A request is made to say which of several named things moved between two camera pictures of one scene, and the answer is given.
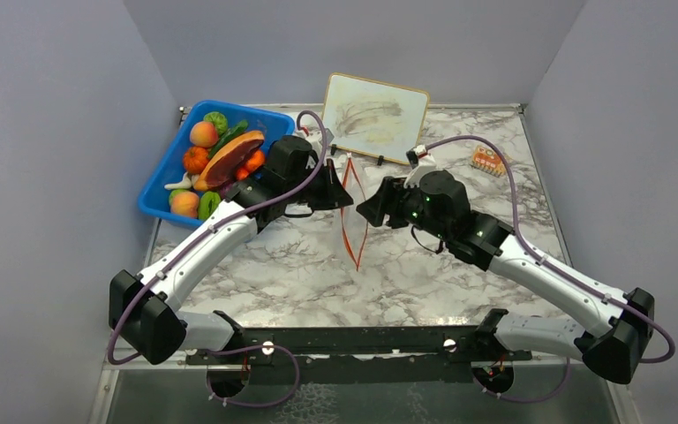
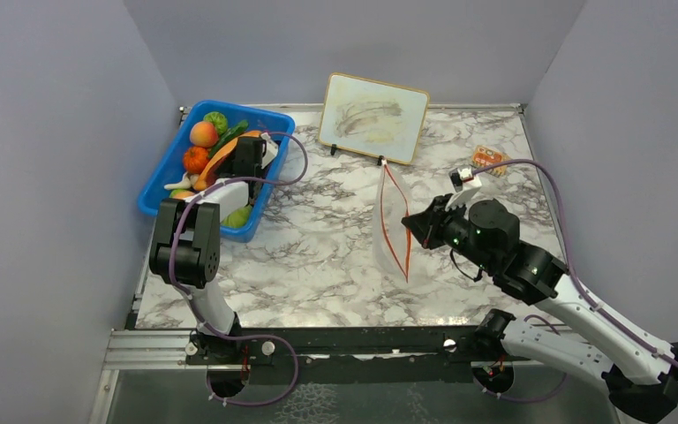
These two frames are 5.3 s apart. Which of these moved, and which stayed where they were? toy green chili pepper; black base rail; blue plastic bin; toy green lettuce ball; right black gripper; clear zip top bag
Moved: right black gripper; clear zip top bag
Stayed: blue plastic bin; toy green lettuce ball; toy green chili pepper; black base rail
